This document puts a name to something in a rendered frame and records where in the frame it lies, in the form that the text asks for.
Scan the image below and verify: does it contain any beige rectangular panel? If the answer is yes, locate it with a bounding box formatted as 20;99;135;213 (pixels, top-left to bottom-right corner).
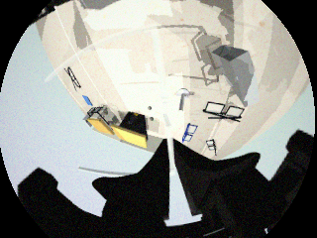
91;127;162;154

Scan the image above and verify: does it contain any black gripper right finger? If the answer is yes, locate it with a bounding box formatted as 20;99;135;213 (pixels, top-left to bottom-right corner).
173;138;261;217

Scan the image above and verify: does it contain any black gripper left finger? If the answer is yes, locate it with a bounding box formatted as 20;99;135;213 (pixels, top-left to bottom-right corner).
92;138;170;221

